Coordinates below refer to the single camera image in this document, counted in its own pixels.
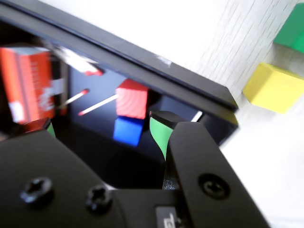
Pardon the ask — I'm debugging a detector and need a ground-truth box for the orange matchbox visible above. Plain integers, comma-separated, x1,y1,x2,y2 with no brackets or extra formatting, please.
0,46,66,124

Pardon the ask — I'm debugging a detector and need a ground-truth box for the red-tipped match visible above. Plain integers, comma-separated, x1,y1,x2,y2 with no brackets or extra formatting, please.
54,46,105,77
78,94,119,117
60,88,90,108
190,110,204,123

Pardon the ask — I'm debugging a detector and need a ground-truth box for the red wooden cube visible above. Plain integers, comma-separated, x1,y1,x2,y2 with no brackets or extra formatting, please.
115,79,150,120

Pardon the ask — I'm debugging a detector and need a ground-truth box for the yellow wooden cube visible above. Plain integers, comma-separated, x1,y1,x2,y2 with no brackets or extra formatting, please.
242,62,304,114

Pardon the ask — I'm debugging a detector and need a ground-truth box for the green wooden cube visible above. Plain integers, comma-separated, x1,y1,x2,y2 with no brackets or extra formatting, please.
273,2,304,54

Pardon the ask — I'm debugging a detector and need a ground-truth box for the blue wooden cube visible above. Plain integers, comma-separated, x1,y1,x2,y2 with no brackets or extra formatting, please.
113,116,145,147

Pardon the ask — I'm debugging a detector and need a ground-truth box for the black box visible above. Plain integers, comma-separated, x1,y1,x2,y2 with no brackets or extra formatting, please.
0,0,239,190

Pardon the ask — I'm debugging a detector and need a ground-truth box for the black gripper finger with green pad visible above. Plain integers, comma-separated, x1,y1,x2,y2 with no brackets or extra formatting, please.
149,110,273,228
0,118,130,228

